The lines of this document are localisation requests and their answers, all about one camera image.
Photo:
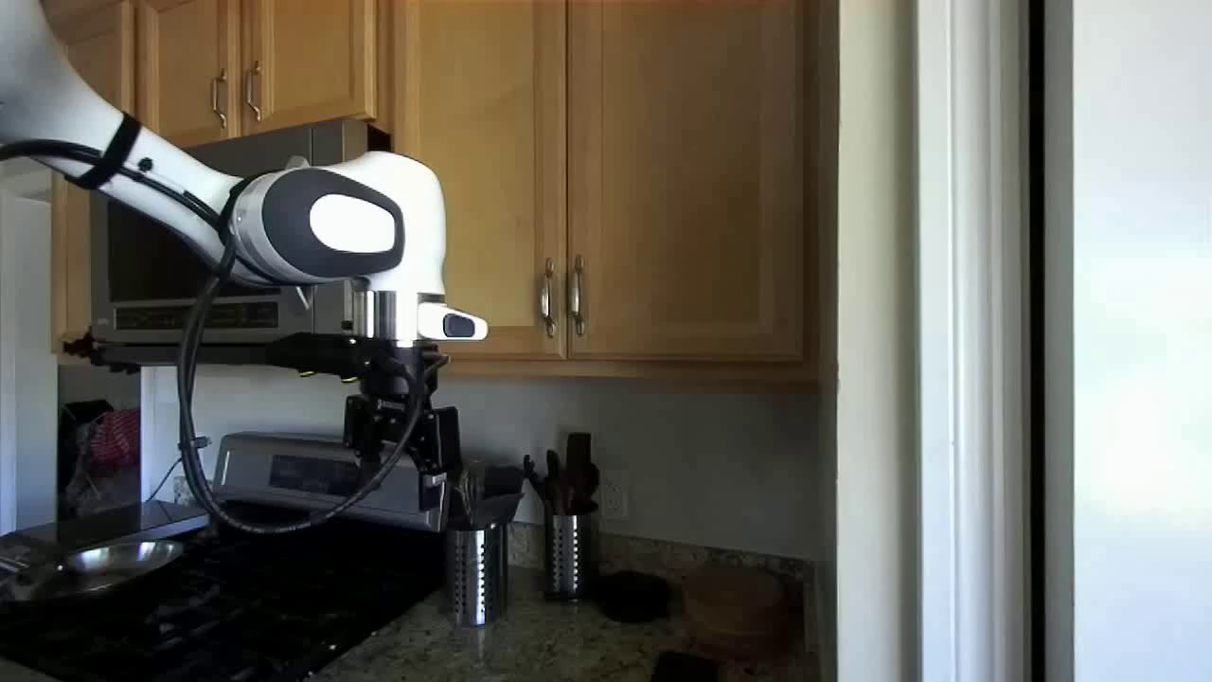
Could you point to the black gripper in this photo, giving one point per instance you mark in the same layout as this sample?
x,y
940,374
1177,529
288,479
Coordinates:
x,y
400,374

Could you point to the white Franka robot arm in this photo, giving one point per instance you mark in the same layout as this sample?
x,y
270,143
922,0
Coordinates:
x,y
333,227

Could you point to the small wooden cabinet door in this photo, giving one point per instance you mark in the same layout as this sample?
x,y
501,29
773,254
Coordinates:
x,y
317,58
185,60

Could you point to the black slotted spatula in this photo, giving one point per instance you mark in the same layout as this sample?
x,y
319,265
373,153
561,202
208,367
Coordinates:
x,y
501,487

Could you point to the black kitchen utensil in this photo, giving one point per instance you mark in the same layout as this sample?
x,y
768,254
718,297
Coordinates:
x,y
543,487

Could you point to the perforated steel utensil holder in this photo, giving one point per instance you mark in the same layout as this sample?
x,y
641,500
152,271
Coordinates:
x,y
479,572
571,556

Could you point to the dark brown wooden utensil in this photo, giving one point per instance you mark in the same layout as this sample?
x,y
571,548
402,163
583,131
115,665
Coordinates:
x,y
583,467

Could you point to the small black skillet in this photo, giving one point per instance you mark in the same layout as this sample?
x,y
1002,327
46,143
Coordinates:
x,y
629,597

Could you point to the stainless steel microwave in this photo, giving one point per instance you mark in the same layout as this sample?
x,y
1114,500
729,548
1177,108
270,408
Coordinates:
x,y
152,297

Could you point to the red fabric item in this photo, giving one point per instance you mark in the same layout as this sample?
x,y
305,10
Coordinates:
x,y
108,455

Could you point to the silver frying pan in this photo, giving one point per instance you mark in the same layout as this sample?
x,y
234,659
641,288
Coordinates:
x,y
119,563

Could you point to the black rectangular phone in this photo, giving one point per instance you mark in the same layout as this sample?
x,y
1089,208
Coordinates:
x,y
686,668

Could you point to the stack of round wooden trivets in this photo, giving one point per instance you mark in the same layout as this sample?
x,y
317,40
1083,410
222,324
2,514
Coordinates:
x,y
743,610

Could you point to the white door frame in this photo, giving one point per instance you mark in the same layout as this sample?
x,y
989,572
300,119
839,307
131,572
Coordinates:
x,y
973,342

